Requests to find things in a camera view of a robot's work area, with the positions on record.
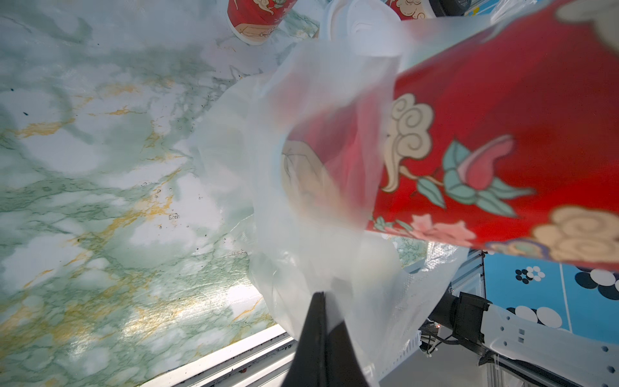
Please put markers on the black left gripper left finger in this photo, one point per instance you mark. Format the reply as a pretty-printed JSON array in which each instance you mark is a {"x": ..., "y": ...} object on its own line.
[{"x": 309, "y": 367}]

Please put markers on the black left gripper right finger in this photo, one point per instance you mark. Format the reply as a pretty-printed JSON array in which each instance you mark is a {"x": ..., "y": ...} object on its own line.
[{"x": 342, "y": 365}]

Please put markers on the translucent plastic carrier bag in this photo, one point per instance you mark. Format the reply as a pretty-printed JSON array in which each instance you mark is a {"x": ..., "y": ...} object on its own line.
[{"x": 304, "y": 145}]

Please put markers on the red cup white lid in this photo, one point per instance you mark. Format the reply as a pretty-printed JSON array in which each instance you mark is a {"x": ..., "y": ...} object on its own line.
[{"x": 508, "y": 141}]

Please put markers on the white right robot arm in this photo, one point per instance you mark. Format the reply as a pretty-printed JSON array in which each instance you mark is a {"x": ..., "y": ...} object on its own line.
[{"x": 539, "y": 355}]

